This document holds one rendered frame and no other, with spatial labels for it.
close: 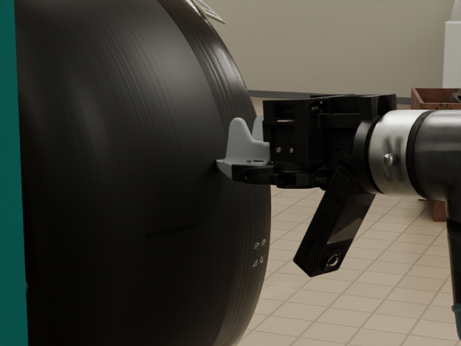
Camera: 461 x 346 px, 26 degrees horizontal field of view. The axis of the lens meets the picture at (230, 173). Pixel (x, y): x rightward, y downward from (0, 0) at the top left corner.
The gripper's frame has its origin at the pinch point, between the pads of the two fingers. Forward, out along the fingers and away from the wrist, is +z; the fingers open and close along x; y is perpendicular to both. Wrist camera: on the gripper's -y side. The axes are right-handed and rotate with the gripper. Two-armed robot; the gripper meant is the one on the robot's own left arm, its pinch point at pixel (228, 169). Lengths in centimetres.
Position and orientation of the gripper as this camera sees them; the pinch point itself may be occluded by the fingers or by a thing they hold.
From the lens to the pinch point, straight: 100.7
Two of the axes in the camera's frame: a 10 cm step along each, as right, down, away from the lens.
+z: -7.0, -0.4, 7.1
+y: -0.6, -9.9, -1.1
